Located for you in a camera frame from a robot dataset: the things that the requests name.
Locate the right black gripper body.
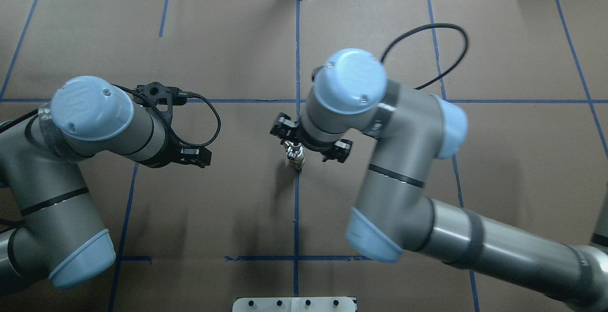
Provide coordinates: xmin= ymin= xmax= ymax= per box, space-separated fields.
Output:
xmin=270 ymin=113 xmax=352 ymax=163

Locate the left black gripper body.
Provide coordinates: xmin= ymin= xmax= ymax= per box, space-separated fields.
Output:
xmin=147 ymin=137 xmax=210 ymax=168

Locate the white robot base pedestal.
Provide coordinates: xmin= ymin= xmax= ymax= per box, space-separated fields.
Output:
xmin=232 ymin=296 xmax=359 ymax=312

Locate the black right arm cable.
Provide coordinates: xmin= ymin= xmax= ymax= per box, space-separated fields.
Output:
xmin=380 ymin=23 xmax=469 ymax=90

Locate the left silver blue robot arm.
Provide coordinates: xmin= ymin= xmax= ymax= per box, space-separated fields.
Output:
xmin=0 ymin=76 xmax=211 ymax=295

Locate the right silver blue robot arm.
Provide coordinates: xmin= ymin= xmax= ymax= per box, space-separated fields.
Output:
xmin=270 ymin=48 xmax=607 ymax=312

